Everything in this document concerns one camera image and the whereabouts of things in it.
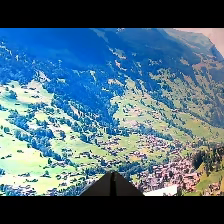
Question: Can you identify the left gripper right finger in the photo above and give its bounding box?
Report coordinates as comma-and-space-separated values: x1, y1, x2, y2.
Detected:
113, 171, 145, 197

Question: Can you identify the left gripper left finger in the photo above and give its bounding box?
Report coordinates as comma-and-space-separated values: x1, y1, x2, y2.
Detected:
79, 171, 115, 197

